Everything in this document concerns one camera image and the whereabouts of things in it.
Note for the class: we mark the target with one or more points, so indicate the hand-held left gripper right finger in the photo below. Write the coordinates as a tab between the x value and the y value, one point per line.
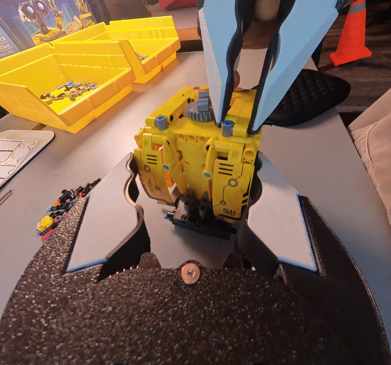
281	218

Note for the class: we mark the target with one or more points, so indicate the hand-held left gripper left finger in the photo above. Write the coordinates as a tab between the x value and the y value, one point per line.
107	218

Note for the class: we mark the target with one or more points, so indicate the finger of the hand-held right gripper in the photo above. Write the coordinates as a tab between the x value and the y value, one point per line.
218	35
305	20

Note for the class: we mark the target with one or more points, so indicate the yellow block robot model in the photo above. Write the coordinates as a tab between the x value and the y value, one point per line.
198	157

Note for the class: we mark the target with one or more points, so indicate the grey desk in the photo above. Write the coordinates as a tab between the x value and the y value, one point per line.
320	172

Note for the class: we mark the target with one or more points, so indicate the person's right hand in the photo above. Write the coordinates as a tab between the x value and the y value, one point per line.
256	35

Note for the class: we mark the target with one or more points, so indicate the pile of black red pins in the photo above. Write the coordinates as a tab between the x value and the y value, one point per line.
61	206

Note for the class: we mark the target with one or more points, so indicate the orange traffic cone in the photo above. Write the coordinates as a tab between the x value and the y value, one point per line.
351	35

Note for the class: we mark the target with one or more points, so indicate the yellow plastic bin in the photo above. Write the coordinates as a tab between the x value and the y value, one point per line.
152	32

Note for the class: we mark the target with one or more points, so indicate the black wrist rest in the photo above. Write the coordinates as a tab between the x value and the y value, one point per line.
314	96

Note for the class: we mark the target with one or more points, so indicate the dark grey gear piece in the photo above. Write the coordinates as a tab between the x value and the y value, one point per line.
198	111

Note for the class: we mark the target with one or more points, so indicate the white wooden book stand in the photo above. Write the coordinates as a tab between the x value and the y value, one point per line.
45	136

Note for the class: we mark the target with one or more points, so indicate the person's grey hoodie torso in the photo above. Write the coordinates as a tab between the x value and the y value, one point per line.
375	157

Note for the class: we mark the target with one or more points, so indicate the white sticker sheet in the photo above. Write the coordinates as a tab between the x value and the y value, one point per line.
12	154

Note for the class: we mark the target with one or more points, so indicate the heap of assorted small parts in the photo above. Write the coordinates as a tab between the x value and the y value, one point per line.
70	92

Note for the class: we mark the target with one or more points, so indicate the yellow bin with divider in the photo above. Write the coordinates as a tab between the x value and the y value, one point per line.
30	75

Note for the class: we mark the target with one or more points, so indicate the dark blue toy box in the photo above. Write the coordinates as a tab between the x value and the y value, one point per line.
30	14

